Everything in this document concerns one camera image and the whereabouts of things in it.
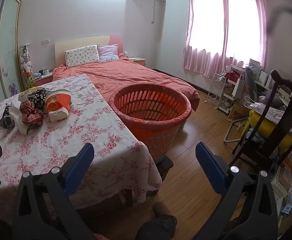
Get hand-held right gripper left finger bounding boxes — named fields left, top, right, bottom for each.
left=12, top=142, right=95, bottom=240

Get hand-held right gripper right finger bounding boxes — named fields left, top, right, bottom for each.
left=195, top=142, right=279, bottom=240

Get red plastic laundry basket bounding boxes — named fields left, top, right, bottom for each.
left=109, top=83, right=192, bottom=161

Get red floral tablecloth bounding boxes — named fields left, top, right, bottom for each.
left=0, top=74, right=163, bottom=215

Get black patterned cloth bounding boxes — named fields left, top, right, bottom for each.
left=0, top=105, right=15, bottom=130

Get cardboard box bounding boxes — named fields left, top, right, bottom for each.
left=229, top=102, right=251, bottom=124

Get red paper bucket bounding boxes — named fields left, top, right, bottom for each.
left=44, top=89, right=72, bottom=122

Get brown shoe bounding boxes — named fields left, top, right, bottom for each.
left=153, top=202, right=172, bottom=218

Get red plaid scrunchie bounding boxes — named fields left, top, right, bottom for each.
left=20, top=101, right=44, bottom=126

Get yellow bag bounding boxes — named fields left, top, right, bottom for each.
left=248, top=110, right=292, bottom=150

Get white shelf cart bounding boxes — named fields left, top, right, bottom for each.
left=218, top=64, right=249, bottom=115

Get black floral scrunchie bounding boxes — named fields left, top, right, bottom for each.
left=28, top=88, right=47, bottom=110

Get person's leg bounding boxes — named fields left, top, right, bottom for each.
left=136, top=214, right=178, bottom=240

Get stack of boxes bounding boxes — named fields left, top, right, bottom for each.
left=271, top=142, right=292, bottom=215

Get pink nightstand with clutter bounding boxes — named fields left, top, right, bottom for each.
left=34, top=67, right=54, bottom=87

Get grey plush toy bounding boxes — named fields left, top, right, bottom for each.
left=261, top=90, right=289, bottom=108

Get grey office chair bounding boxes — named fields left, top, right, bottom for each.
left=244, top=66, right=261, bottom=98

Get yellow green plush toy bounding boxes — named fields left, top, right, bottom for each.
left=25, top=76, right=36, bottom=90

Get pink curtain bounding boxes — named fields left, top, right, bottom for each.
left=183, top=0, right=230, bottom=78
left=224, top=0, right=270, bottom=67

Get bed with coral duvet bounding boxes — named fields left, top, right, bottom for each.
left=52, top=35, right=201, bottom=112

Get dark wooden chair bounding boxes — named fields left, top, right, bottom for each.
left=229, top=69, right=292, bottom=173

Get white floral pillow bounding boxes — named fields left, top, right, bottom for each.
left=65, top=45, right=100, bottom=68

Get pink striped pillow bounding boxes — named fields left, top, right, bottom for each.
left=97, top=44, right=120, bottom=62

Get hanging plush toys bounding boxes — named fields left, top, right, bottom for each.
left=20, top=45, right=34, bottom=77

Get wardrobe with flower print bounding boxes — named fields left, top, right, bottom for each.
left=0, top=0, right=22, bottom=110

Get white pipe cover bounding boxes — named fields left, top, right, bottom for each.
left=152, top=0, right=167, bottom=24

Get white wire rack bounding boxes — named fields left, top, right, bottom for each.
left=207, top=73, right=227, bottom=110

